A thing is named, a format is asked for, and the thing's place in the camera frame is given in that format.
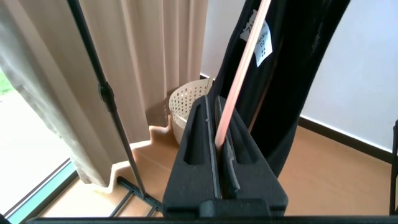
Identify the beige curtain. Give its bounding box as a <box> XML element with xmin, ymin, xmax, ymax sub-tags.
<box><xmin>0</xmin><ymin>0</ymin><xmax>209</xmax><ymax>188</ymax></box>

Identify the black clothes rack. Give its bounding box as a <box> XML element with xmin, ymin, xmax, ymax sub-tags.
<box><xmin>67</xmin><ymin>0</ymin><xmax>163</xmax><ymax>218</ymax></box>

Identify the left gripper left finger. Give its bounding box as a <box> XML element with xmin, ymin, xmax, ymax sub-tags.
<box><xmin>163</xmin><ymin>95</ymin><xmax>222</xmax><ymax>217</ymax></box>

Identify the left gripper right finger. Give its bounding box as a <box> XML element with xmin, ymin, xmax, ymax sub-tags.
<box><xmin>216</xmin><ymin>96</ymin><xmax>289</xmax><ymax>217</ymax></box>

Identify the black garment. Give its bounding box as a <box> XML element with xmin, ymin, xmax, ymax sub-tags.
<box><xmin>206</xmin><ymin>0</ymin><xmax>351</xmax><ymax>178</ymax></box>

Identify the pink clothes hanger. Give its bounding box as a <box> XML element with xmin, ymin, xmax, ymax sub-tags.
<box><xmin>213</xmin><ymin>0</ymin><xmax>282</xmax><ymax>151</ymax></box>

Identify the white laundry basket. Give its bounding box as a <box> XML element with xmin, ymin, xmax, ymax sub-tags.
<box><xmin>169</xmin><ymin>77</ymin><xmax>215</xmax><ymax>146</ymax></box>

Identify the window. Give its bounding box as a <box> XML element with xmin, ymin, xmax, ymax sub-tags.
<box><xmin>0</xmin><ymin>70</ymin><xmax>78</xmax><ymax>224</ymax></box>

